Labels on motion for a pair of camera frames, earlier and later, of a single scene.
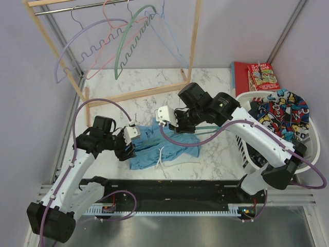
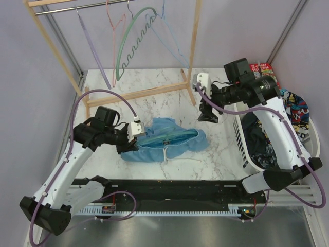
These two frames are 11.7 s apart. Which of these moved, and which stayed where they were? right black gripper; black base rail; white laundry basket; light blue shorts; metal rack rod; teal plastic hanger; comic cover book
Moved: teal plastic hanger; right black gripper; light blue shorts
Stayed: comic cover book; metal rack rod; white laundry basket; black base rail
